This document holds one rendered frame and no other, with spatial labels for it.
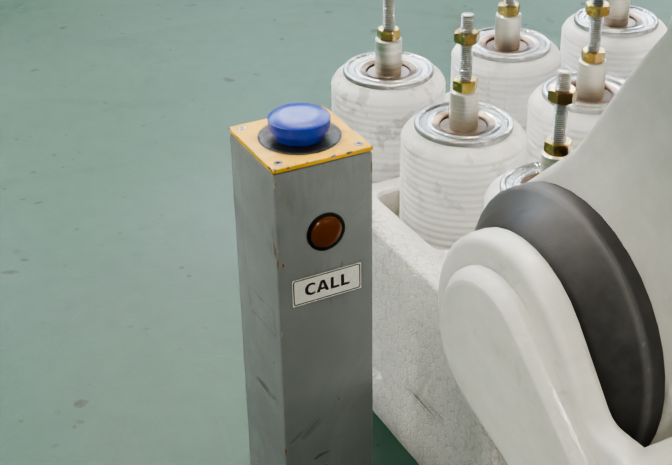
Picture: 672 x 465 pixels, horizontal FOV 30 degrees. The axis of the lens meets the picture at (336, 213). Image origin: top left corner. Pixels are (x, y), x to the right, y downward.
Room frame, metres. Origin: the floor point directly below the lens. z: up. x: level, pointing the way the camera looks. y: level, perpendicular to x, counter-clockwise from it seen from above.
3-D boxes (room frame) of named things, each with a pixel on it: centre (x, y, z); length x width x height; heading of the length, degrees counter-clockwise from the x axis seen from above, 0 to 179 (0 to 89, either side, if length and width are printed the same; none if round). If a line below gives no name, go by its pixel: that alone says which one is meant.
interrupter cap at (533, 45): (1.02, -0.15, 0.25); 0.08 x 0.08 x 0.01
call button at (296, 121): (0.72, 0.02, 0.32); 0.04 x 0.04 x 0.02
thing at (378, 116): (0.97, -0.05, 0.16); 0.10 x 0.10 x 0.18
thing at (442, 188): (0.86, -0.10, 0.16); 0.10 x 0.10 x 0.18
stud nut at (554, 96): (0.76, -0.15, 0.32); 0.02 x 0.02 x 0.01; 62
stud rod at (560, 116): (0.76, -0.15, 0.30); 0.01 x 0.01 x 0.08
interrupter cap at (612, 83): (0.92, -0.20, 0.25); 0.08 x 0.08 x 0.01
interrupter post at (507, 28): (1.02, -0.15, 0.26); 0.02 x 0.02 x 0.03
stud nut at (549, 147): (0.76, -0.15, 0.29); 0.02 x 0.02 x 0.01; 62
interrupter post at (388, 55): (0.97, -0.05, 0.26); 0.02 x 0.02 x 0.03
